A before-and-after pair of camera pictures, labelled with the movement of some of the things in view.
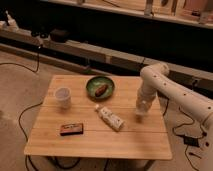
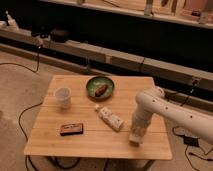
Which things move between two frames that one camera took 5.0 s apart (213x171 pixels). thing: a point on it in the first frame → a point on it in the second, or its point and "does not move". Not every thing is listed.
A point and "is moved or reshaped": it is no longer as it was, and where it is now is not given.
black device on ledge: [59, 36] does not move
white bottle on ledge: [11, 22] does not move
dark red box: [72, 129] does not move
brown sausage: [101, 90] does not move
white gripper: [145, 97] → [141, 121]
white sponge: [141, 112] is moved or reshaped
